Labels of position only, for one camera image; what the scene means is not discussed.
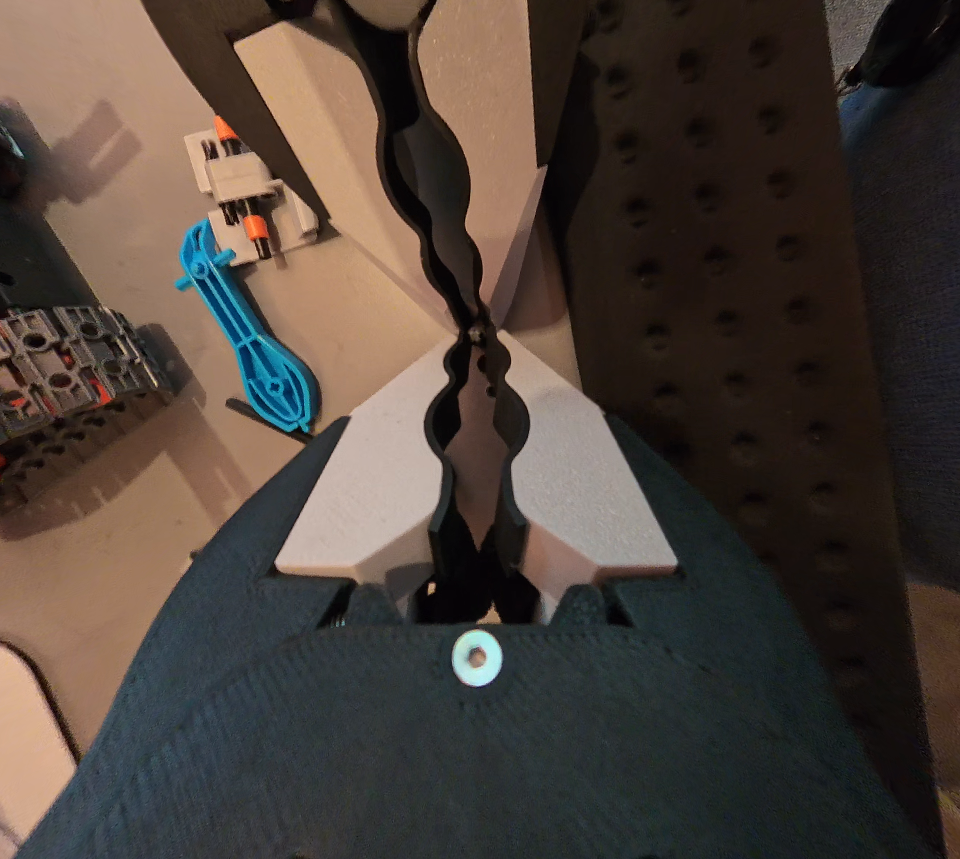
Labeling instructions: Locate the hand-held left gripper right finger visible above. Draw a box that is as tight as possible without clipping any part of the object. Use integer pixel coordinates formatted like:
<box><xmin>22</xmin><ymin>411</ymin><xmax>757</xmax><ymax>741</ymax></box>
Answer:
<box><xmin>491</xmin><ymin>334</ymin><xmax>681</xmax><ymax>596</ymax></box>

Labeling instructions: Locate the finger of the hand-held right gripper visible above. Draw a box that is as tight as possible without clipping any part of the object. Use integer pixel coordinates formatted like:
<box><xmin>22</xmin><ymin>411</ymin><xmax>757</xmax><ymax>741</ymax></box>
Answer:
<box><xmin>414</xmin><ymin>0</ymin><xmax>550</xmax><ymax>322</ymax></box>
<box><xmin>232</xmin><ymin>0</ymin><xmax>474</xmax><ymax>337</ymax></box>

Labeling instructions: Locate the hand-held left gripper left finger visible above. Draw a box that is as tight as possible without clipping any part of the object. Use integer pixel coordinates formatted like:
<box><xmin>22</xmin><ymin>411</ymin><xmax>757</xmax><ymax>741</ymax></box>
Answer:
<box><xmin>274</xmin><ymin>340</ymin><xmax>465</xmax><ymax>586</ymax></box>

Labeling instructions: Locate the white block with orange pins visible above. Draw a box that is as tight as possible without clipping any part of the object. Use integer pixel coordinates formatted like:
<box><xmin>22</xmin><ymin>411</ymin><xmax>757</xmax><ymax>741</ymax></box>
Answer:
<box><xmin>183</xmin><ymin>116</ymin><xmax>320</xmax><ymax>268</ymax></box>

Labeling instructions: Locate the short black cross axle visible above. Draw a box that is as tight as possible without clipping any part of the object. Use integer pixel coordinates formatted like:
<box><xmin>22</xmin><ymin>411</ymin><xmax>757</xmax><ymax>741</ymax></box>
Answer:
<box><xmin>225</xmin><ymin>400</ymin><xmax>312</xmax><ymax>442</ymax></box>

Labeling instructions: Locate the blue plastic tool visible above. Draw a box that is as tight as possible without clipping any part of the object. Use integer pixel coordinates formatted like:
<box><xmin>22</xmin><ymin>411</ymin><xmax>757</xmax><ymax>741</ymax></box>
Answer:
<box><xmin>174</xmin><ymin>217</ymin><xmax>322</xmax><ymax>436</ymax></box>

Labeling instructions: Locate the black perforated panel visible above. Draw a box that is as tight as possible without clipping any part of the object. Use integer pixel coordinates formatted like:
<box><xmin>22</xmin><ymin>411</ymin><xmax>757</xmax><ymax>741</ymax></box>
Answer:
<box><xmin>543</xmin><ymin>0</ymin><xmax>948</xmax><ymax>856</ymax></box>

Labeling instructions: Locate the tracked toy robot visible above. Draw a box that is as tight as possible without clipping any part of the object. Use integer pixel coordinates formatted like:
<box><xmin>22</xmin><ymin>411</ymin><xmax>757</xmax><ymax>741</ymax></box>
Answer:
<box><xmin>0</xmin><ymin>101</ymin><xmax>192</xmax><ymax>511</ymax></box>

